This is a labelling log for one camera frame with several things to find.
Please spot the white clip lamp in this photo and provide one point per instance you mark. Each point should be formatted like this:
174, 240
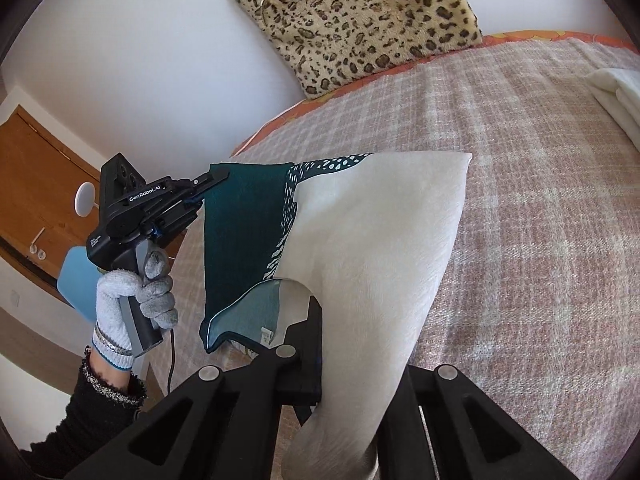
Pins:
85, 199

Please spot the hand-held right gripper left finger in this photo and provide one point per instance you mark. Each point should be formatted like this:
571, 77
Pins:
305, 355

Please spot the light blue chair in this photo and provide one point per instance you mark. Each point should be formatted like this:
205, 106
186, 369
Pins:
77, 280

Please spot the pink checked blanket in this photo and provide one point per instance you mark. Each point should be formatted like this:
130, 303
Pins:
525, 210

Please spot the wooden door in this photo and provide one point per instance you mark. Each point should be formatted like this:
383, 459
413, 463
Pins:
45, 170

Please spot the white folded shirt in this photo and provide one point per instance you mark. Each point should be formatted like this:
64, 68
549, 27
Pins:
620, 100

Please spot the leopard print pillow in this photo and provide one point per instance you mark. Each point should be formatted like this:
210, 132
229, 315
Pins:
365, 20

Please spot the person's left hand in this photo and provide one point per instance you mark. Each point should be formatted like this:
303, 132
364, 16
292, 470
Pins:
112, 305

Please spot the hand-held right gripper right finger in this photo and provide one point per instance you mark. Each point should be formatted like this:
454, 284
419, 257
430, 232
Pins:
450, 395

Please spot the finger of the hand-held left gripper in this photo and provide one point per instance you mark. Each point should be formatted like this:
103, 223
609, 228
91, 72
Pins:
207, 180
177, 230

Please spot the person's left forearm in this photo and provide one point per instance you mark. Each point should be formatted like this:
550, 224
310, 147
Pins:
85, 420

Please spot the white teal printed t-shirt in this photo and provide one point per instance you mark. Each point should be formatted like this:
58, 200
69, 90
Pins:
360, 260

